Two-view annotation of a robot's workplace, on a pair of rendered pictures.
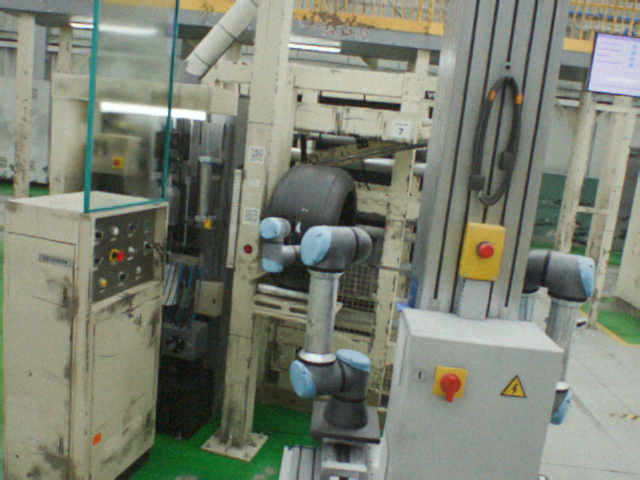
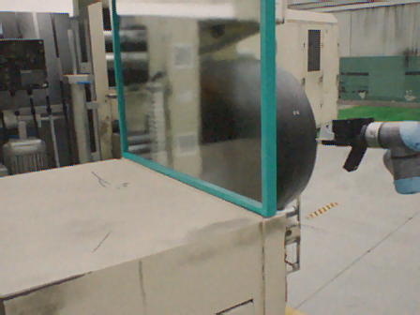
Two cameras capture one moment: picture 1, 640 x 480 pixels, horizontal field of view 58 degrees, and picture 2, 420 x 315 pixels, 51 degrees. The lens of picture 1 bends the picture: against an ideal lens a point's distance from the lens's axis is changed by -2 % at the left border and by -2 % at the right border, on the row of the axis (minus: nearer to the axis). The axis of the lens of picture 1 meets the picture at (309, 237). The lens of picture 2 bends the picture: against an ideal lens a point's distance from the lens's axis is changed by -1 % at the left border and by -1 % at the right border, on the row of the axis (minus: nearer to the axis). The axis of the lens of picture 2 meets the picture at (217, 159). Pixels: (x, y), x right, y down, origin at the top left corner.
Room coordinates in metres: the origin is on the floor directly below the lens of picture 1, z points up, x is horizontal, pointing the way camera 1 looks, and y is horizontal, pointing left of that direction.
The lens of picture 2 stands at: (1.71, 1.32, 1.50)
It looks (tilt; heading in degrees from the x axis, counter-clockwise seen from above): 13 degrees down; 311
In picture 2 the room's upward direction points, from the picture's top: 2 degrees counter-clockwise
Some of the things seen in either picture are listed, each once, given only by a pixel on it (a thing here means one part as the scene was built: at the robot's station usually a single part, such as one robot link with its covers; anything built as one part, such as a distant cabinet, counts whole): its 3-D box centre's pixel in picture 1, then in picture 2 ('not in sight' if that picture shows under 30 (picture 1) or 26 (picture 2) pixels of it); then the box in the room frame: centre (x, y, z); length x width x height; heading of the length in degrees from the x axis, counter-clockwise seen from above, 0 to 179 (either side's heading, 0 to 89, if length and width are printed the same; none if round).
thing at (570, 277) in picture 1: (557, 339); not in sight; (1.73, -0.80, 1.09); 0.15 x 0.12 x 0.55; 62
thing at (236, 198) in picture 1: (236, 218); not in sight; (2.80, 0.36, 1.19); 0.05 x 0.04 x 0.48; 165
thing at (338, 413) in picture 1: (347, 404); not in sight; (1.81, -0.19, 0.77); 0.15 x 0.15 x 0.10
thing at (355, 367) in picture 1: (349, 372); not in sight; (1.80, -0.18, 0.88); 0.13 x 0.12 x 0.14; 120
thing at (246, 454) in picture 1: (235, 440); not in sight; (2.81, 0.27, 0.02); 0.27 x 0.27 x 0.04; 75
